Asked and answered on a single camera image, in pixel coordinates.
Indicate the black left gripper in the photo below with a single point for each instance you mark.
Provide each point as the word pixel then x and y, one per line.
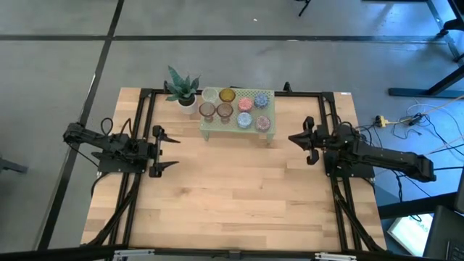
pixel 148 154

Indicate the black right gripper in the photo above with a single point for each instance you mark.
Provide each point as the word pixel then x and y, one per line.
pixel 326 139

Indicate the purple patterned candle tin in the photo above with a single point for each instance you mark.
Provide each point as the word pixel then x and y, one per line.
pixel 262 123

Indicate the pink ribbed glass candle holder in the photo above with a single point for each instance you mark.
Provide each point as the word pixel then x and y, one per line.
pixel 224 110
pixel 207 109

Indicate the dark blue patterned candle tin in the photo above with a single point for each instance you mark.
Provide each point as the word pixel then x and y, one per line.
pixel 261 100

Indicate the light blue patterned candle tin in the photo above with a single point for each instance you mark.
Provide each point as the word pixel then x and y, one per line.
pixel 244 120

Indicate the pink patterned candle tin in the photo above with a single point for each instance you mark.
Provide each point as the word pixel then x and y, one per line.
pixel 245 104

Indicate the clear glass candle holder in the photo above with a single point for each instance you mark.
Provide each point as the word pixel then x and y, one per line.
pixel 210 95

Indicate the amber ribbed glass candle holder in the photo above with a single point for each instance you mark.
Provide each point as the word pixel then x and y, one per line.
pixel 227 95

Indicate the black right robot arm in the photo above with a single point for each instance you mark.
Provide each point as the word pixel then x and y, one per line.
pixel 391 159

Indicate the green plant in white pot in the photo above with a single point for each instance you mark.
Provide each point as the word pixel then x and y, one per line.
pixel 186 98

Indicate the green perforated metal shelf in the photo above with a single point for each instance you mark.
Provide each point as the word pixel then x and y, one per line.
pixel 235 130

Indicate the yellow power strip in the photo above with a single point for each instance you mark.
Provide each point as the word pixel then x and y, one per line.
pixel 382 121

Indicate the black power adapter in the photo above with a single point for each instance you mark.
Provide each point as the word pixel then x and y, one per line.
pixel 416 119

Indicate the black desk foot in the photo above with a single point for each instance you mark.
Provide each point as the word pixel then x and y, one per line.
pixel 417 93

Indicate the black stand leg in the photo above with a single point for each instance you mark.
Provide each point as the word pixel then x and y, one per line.
pixel 303 9

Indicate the black floor bar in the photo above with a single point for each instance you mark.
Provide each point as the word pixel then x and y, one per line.
pixel 417 206

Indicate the open laptop with bright screen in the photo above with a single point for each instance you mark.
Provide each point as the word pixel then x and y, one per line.
pixel 411 232

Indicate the black beam with silver brackets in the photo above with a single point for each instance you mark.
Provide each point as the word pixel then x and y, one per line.
pixel 54 254

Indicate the grey chair base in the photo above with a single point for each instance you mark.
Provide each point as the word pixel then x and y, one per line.
pixel 11 166

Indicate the black computer case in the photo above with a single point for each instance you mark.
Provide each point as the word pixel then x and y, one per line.
pixel 447 235

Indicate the black chair base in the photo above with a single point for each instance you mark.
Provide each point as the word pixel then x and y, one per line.
pixel 453 25

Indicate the black aluminium table frame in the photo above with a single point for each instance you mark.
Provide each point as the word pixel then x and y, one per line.
pixel 327 97

